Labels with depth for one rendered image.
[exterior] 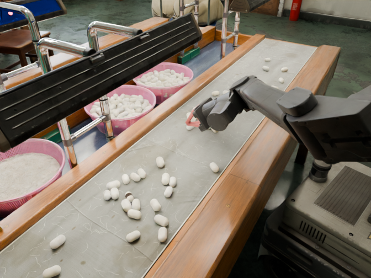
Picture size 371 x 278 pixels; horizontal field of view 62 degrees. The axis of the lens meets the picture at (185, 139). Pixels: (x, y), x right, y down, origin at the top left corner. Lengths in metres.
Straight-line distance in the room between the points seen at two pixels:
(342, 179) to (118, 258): 0.97
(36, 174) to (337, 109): 0.80
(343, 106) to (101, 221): 0.58
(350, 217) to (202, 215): 0.65
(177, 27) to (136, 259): 0.57
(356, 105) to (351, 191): 0.97
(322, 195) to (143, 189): 0.72
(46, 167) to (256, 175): 0.60
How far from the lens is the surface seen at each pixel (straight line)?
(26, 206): 0.85
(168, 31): 0.82
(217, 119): 0.80
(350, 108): 0.40
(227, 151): 0.96
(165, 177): 0.84
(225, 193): 0.79
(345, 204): 1.30
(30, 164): 1.03
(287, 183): 2.01
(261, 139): 0.99
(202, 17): 4.00
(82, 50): 0.66
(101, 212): 0.81
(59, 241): 0.76
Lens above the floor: 1.33
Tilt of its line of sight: 36 degrees down
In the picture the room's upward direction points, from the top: straight up
